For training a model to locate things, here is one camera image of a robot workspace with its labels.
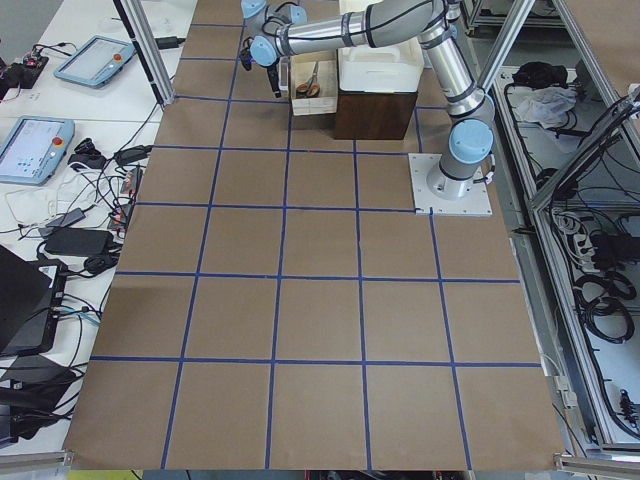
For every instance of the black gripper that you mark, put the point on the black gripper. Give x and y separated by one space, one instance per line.
272 72

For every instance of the orange grey scissors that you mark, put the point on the orange grey scissors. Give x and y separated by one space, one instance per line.
310 88

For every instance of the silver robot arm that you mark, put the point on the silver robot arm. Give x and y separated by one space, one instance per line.
281 31

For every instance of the dark brown wooden cabinet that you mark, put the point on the dark brown wooden cabinet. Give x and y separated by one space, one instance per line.
373 116

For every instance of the black power adapter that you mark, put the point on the black power adapter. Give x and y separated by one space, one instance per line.
169 42

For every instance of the white foam tray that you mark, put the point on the white foam tray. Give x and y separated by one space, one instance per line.
390 59

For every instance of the far teach pendant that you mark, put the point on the far teach pendant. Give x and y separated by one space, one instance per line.
96 62

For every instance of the teach pendant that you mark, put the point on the teach pendant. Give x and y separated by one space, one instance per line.
34 148
96 62

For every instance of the near teach pendant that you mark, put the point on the near teach pendant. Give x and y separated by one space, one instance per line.
34 148

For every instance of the large black power brick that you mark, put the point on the large black power brick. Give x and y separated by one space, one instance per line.
78 242

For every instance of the white crumpled cloth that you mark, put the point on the white crumpled cloth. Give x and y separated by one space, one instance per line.
548 107

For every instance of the black laptop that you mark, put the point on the black laptop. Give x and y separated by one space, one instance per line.
31 292

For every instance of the aluminium frame post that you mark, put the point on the aluminium frame post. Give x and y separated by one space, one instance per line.
136 24

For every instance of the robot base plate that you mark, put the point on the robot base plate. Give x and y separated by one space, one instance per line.
436 194

